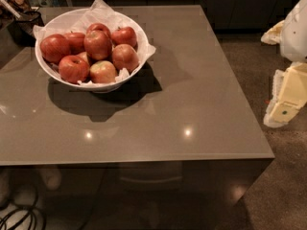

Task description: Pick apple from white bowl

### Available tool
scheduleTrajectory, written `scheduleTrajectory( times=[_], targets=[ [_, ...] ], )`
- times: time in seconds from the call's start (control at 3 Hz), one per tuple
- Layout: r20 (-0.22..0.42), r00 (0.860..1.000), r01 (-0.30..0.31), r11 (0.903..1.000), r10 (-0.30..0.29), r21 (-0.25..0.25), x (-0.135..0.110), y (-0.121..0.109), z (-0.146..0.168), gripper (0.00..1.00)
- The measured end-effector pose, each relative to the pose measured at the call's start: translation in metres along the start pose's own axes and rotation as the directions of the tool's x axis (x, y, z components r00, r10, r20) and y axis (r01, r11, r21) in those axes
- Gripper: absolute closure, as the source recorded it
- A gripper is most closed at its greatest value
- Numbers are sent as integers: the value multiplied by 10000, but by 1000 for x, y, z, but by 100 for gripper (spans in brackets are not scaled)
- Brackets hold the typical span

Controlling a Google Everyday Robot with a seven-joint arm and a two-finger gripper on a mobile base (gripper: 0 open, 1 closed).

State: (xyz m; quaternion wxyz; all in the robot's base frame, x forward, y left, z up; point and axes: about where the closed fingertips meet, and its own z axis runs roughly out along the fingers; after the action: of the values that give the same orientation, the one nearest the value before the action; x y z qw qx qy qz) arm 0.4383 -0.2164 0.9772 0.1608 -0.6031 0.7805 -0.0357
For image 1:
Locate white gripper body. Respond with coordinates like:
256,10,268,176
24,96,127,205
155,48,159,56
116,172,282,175
280,0,307,62

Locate white paper liner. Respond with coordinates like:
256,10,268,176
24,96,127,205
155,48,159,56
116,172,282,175
33,0,157,88

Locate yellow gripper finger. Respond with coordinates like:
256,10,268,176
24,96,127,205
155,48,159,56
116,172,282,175
263,62,307,128
261,21,284,45

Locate white bowl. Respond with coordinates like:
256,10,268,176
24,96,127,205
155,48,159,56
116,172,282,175
34,7,151,93

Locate dark bag on counter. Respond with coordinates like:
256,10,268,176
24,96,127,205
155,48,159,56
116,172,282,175
0,0,44,46

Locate yellowish red apple front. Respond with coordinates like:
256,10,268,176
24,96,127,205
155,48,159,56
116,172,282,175
89,60,117,83

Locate small red apple middle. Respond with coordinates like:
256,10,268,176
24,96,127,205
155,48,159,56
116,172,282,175
77,52,93,66

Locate black cables on floor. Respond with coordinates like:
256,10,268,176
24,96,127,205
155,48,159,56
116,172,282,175
0,184,48,230

